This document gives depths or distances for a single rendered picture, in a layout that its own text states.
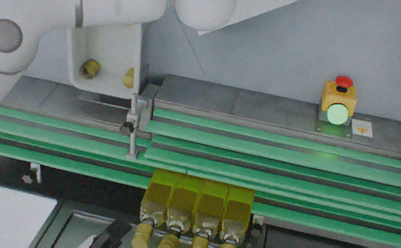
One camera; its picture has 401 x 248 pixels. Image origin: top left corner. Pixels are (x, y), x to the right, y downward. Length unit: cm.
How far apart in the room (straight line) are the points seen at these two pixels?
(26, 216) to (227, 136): 52
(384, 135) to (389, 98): 9
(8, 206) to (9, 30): 70
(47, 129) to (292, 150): 58
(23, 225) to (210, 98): 52
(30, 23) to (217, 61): 62
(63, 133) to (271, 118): 49
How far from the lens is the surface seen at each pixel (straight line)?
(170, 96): 116
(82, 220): 125
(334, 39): 116
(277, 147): 110
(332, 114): 113
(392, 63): 119
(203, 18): 76
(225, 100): 117
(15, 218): 127
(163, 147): 116
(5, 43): 67
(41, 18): 69
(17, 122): 129
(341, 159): 111
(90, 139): 122
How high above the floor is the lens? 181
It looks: 54 degrees down
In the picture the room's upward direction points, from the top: 159 degrees counter-clockwise
